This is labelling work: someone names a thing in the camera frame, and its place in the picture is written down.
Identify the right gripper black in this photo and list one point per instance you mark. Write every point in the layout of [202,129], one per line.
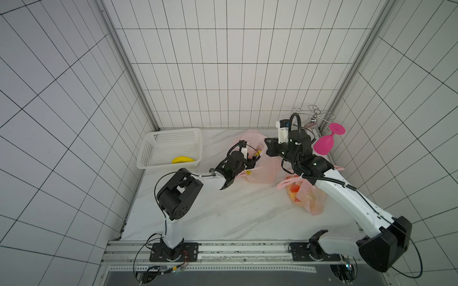
[274,146]

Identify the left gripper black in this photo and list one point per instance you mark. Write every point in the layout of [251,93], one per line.
[251,164]

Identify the pink plastic bag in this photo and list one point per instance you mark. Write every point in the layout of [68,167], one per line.
[266,167]
[313,198]

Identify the yellow banana bunch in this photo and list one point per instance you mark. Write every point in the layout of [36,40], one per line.
[292,191]

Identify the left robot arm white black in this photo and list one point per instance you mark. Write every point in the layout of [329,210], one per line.
[176,198]

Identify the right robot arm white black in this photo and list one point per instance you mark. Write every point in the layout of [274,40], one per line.
[381,239]

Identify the magenta plastic wine glass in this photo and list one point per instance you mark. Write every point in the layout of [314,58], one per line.
[326,143]

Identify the white plastic basket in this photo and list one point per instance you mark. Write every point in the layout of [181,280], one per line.
[158,149]

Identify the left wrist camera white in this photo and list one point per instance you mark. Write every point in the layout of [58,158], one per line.
[243,148]

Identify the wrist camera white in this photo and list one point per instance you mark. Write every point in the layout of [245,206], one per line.
[243,148]
[283,127]

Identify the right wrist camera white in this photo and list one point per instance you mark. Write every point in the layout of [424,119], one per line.
[283,127]

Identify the chrome wire glass rack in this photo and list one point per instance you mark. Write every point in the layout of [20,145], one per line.
[313,118]

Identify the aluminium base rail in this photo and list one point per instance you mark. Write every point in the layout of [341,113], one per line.
[239,255]

